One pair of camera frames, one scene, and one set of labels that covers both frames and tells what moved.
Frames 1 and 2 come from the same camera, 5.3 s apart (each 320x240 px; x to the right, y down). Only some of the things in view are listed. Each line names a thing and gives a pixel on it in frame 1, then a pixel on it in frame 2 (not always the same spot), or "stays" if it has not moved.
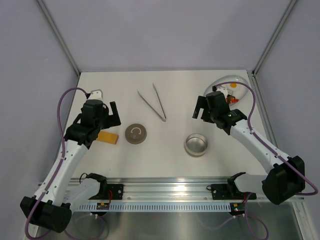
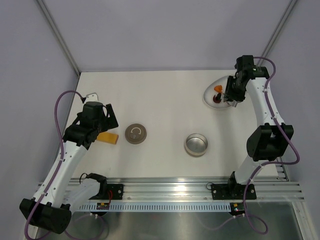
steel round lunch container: x=195 y=145 stays
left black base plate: x=109 y=192 stays
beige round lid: x=135 y=133 stays
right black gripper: x=201 y=104 → x=237 y=97
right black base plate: x=230 y=192 stays
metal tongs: x=164 y=117 → x=233 y=103
